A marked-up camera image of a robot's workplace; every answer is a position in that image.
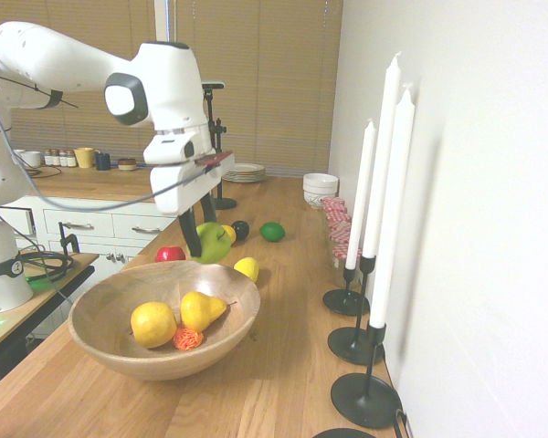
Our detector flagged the stack of white bowls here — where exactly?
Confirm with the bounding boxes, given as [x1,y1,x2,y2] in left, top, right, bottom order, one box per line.
[302,172,340,211]

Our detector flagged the coiled black cables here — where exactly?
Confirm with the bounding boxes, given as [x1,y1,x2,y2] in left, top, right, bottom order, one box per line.
[19,249,77,287]

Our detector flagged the green apple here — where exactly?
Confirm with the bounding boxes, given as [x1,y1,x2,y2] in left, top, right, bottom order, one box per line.
[192,222,233,265]

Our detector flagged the black camera stand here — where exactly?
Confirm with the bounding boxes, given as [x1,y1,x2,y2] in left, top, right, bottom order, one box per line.
[200,80,239,212]

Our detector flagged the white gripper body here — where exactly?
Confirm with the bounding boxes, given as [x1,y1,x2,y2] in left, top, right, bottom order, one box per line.
[149,159,224,217]

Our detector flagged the red apple fruit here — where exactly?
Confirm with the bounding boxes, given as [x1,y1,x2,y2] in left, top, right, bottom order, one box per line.
[154,245,187,264]

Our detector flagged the green lime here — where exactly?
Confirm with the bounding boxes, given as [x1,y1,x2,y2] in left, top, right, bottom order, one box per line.
[258,221,287,244]

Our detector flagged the black clamp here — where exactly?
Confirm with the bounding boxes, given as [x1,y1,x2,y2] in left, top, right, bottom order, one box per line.
[58,221,80,255]

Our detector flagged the wooden bowl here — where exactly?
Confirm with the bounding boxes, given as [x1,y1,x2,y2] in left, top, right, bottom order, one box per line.
[68,260,262,382]

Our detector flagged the white cup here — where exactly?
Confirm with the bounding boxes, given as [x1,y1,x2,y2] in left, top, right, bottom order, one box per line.
[12,149,43,169]

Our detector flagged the white drawer cabinet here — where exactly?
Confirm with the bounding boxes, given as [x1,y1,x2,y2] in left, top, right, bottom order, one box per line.
[0,194,179,277]

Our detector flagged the yellow pear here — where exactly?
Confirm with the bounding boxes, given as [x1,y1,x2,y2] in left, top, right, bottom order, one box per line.
[179,291,237,333]

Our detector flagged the tallest white candle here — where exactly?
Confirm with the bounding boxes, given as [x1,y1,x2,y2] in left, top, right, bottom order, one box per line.
[361,51,403,260]

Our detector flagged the shortest white candle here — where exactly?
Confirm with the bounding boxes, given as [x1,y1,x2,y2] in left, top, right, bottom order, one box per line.
[344,119,377,271]

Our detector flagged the stack of plates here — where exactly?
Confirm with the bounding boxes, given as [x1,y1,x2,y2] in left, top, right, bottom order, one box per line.
[222,162,267,184]

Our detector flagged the orange ruffled toy food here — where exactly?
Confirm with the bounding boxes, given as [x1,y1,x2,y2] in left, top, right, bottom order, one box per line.
[172,327,206,351]

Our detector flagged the wooden window blind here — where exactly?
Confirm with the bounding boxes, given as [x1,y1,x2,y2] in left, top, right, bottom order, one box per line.
[175,0,344,178]
[0,0,157,154]

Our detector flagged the black framed robot table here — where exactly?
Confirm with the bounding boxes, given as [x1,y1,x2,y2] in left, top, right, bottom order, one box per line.
[0,252,100,396]

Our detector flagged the yellow mug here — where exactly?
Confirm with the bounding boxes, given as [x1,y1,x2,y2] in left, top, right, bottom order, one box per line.
[73,147,101,170]

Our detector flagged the black candle holder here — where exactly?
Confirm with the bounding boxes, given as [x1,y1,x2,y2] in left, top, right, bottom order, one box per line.
[327,255,385,366]
[311,427,364,438]
[321,266,372,318]
[330,320,403,430]

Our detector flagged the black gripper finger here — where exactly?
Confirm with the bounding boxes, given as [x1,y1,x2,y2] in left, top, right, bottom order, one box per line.
[178,208,204,257]
[199,191,218,225]

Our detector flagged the medium white candle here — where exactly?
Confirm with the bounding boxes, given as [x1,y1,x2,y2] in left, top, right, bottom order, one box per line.
[368,82,416,330]

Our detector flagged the row of spice jars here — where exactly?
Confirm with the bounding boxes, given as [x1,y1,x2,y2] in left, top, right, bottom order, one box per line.
[43,148,78,168]

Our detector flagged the large round yellow fruit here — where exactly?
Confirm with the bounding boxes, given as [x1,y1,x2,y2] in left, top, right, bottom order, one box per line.
[130,301,179,349]

